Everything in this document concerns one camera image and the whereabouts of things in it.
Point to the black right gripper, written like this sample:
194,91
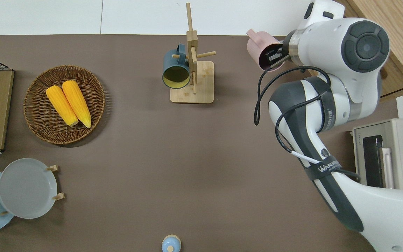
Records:
282,51

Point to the pink mug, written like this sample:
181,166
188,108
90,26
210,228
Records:
257,45

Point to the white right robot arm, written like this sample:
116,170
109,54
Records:
362,105

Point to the wooden mug rack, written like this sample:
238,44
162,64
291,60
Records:
201,87

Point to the teal mug yellow inside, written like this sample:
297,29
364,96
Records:
175,63

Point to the brown table mat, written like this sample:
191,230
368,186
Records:
187,157

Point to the yellow corn cob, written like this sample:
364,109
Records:
77,101
61,105

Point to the brown wicker basket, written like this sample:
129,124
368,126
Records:
40,122

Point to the wooden plate rack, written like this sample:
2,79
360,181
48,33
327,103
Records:
55,168

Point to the grey plate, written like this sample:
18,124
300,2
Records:
26,189

